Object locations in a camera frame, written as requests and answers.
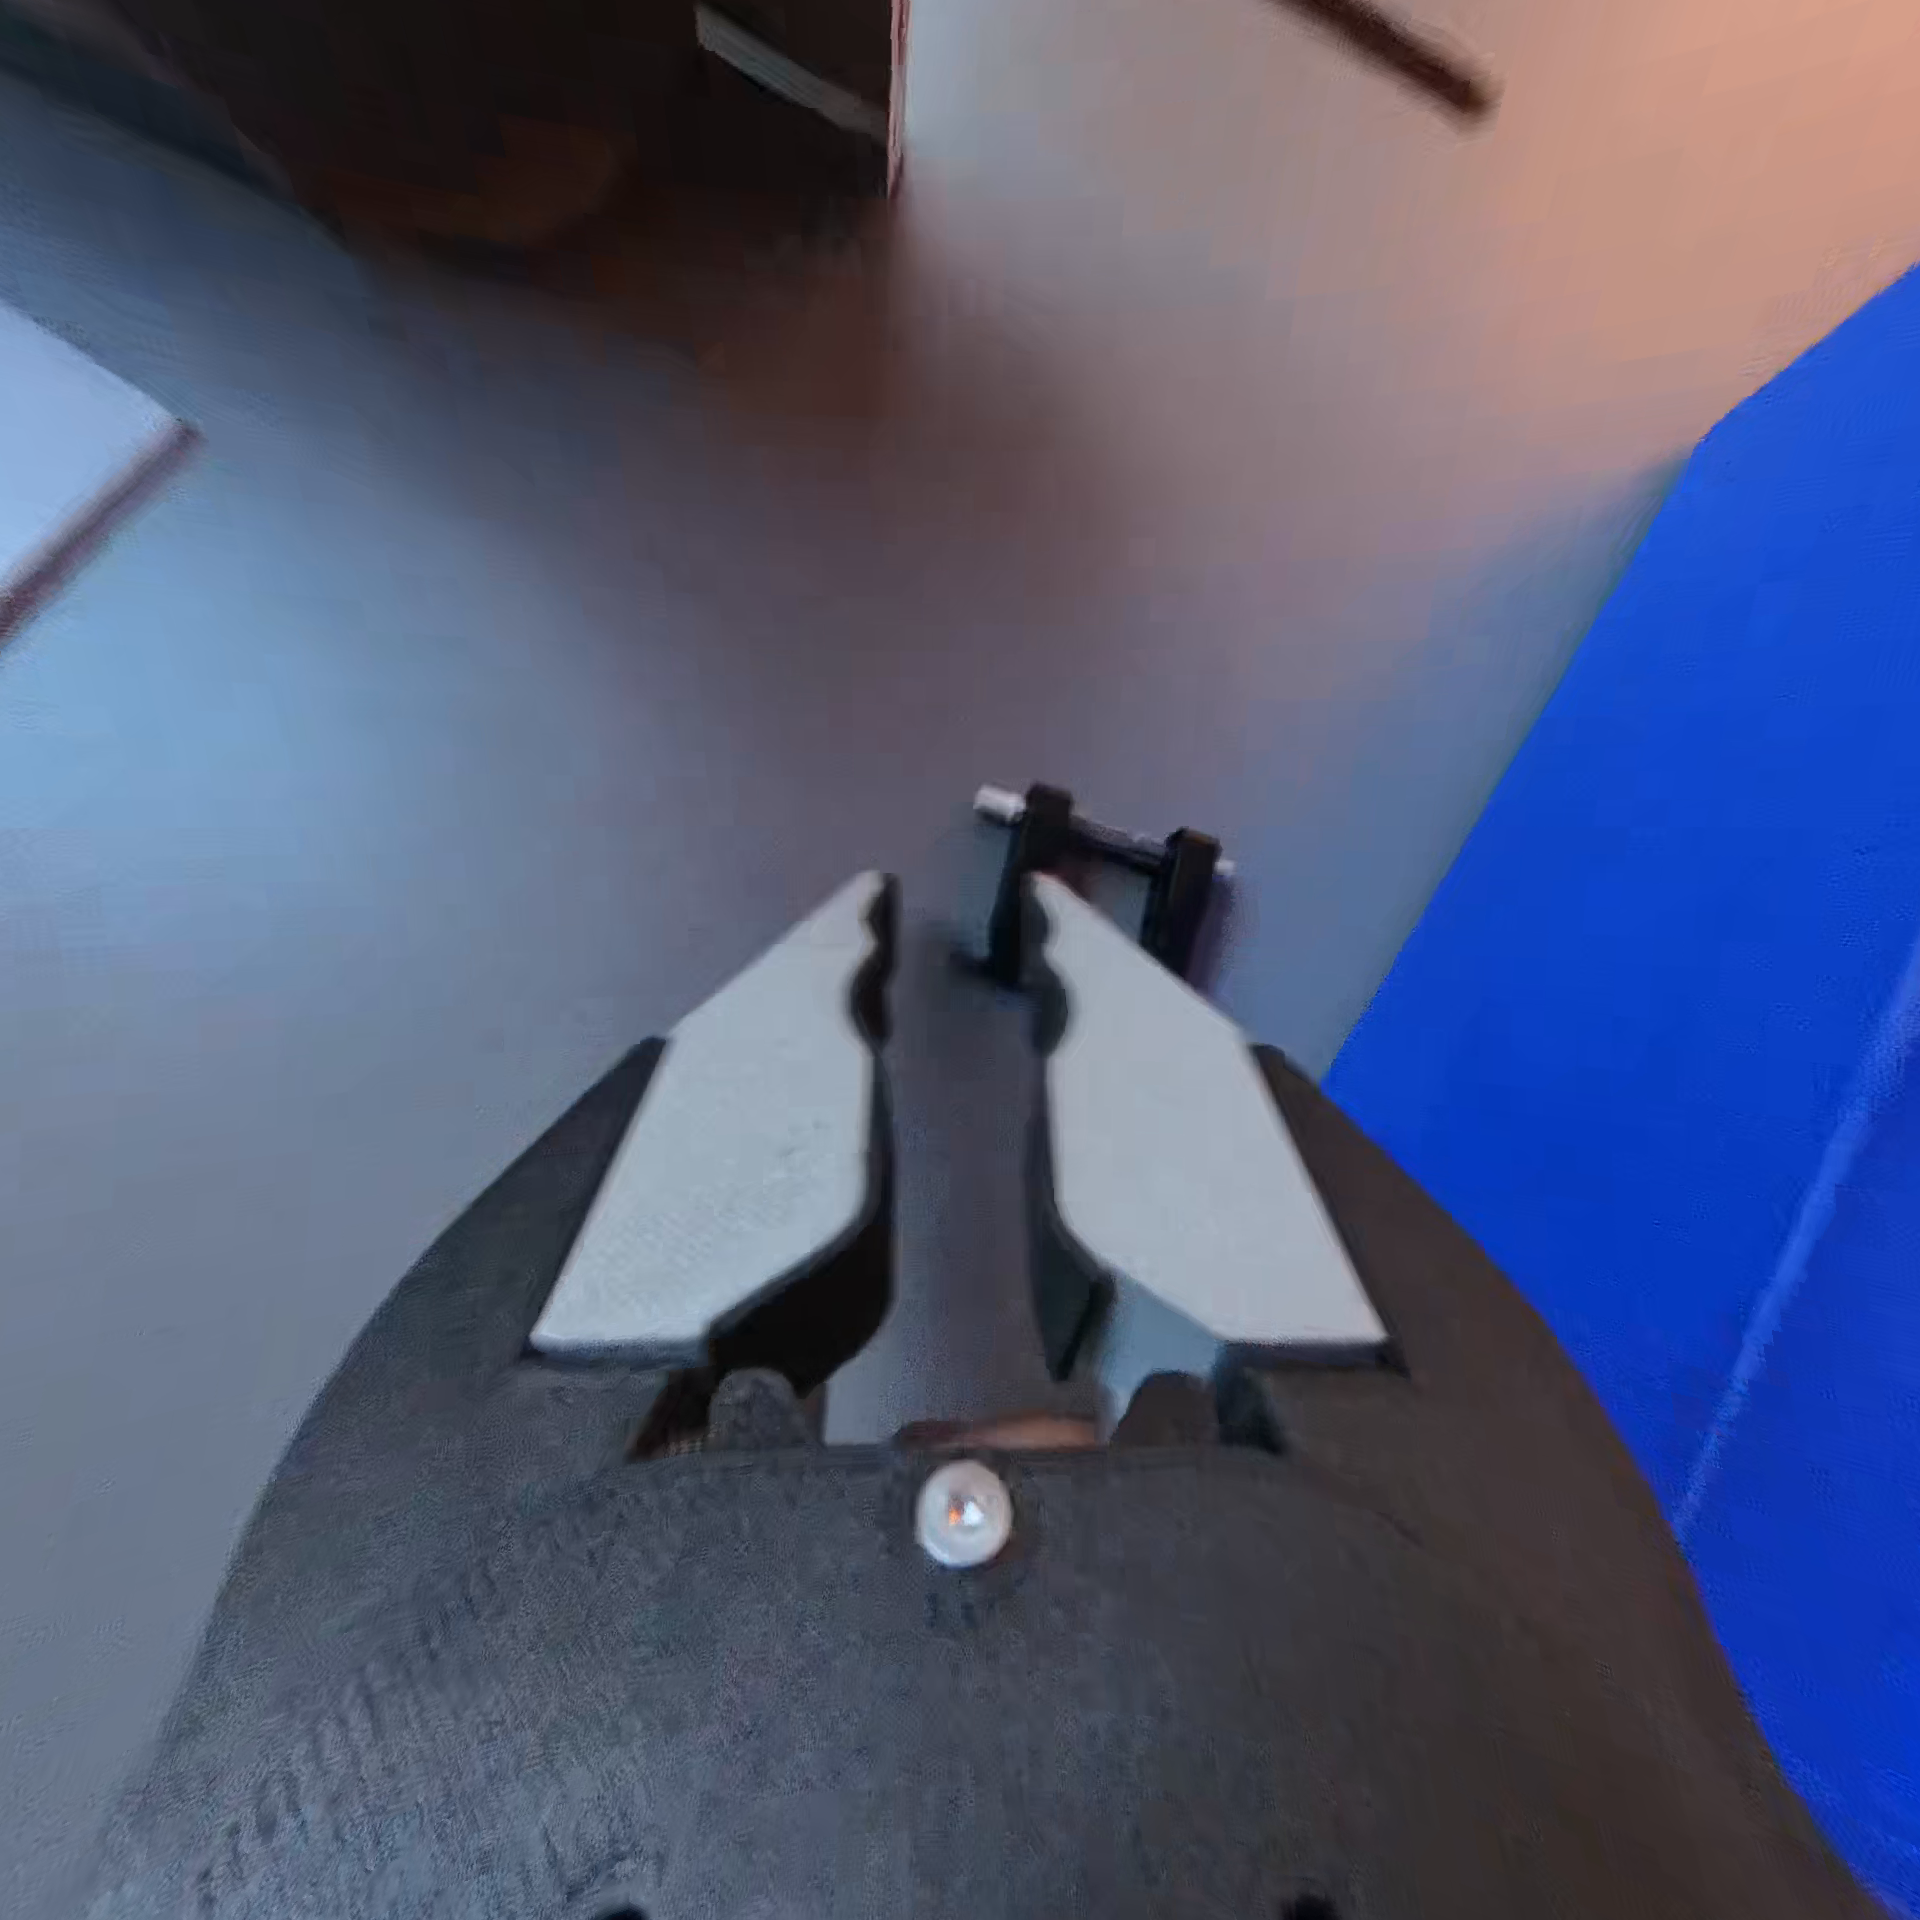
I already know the dark brown wooden furniture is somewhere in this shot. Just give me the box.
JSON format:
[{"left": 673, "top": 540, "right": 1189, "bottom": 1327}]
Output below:
[{"left": 0, "top": 0, "right": 914, "bottom": 324}]

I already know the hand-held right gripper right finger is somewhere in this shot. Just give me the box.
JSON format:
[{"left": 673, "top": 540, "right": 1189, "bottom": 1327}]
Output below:
[{"left": 1020, "top": 877, "right": 1390, "bottom": 1417}]

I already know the blue panel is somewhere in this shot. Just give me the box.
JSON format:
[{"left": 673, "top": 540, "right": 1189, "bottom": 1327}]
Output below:
[{"left": 1324, "top": 265, "right": 1920, "bottom": 1920}]

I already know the dark thin rod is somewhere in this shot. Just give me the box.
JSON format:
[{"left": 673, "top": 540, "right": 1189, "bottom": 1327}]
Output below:
[{"left": 1278, "top": 0, "right": 1502, "bottom": 120}]

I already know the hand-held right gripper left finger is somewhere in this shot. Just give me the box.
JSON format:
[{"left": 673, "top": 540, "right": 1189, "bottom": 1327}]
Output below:
[{"left": 529, "top": 872, "right": 901, "bottom": 1390}]

